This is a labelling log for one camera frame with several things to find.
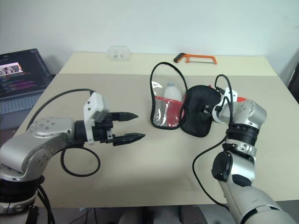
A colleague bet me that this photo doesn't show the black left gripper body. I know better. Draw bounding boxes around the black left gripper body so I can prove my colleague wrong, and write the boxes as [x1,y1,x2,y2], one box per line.
[93,112,117,144]

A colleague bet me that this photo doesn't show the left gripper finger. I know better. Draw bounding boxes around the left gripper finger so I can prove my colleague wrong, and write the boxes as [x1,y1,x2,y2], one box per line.
[110,112,139,123]
[113,133,146,147]

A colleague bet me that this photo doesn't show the red black paddle case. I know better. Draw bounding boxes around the red black paddle case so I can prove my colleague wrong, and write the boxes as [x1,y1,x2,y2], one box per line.
[149,62,222,138]

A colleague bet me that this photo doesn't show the grey white plush toy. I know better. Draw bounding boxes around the grey white plush toy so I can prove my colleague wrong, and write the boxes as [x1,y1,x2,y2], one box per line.
[164,82,183,103]

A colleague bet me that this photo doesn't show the clear plastic box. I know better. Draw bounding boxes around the clear plastic box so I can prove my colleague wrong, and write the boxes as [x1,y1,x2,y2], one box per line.
[107,45,133,63]

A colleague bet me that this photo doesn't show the dark grey rounded shape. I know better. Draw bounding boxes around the dark grey rounded shape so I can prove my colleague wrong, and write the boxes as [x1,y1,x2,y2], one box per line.
[118,208,145,224]

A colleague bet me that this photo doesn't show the open grey laptop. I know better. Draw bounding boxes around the open grey laptop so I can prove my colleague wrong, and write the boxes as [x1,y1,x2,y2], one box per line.
[0,48,52,115]

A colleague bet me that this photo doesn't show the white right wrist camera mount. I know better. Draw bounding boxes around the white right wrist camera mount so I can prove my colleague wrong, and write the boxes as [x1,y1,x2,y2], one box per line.
[211,87,239,124]

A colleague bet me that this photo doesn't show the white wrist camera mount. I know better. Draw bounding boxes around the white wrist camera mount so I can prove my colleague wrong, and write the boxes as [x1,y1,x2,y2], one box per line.
[83,92,111,144]
[211,87,239,124]

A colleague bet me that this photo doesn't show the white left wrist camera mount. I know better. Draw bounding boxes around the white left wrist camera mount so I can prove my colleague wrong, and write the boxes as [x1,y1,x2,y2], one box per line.
[83,92,111,144]

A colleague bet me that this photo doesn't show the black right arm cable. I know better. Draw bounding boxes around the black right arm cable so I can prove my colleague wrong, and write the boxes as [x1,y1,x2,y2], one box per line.
[192,74,236,210]

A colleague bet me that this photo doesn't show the orange hacksaw with black handle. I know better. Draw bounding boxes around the orange hacksaw with black handle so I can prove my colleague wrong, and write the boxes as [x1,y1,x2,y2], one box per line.
[173,52,218,65]

